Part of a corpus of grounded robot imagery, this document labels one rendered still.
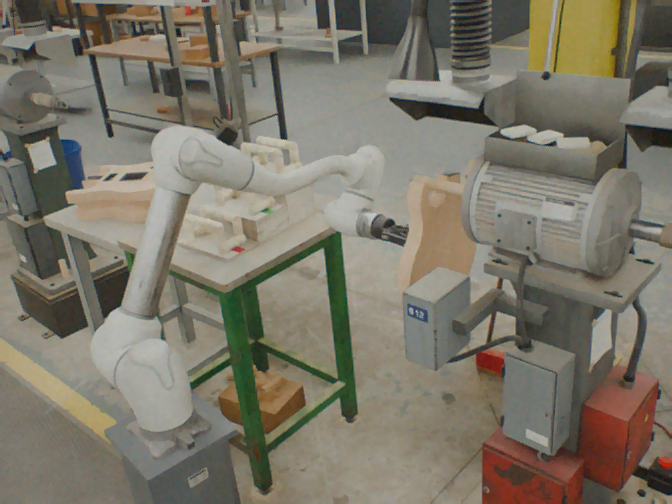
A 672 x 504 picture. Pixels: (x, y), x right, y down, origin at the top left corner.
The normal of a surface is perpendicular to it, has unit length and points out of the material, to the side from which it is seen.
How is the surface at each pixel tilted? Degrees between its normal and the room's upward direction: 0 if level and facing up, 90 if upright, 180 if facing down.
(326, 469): 0
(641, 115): 38
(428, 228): 92
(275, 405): 0
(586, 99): 90
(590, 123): 90
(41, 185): 90
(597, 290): 0
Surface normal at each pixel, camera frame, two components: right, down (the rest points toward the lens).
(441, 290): -0.09, -0.89
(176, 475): 0.65, 0.29
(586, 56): -0.66, 0.39
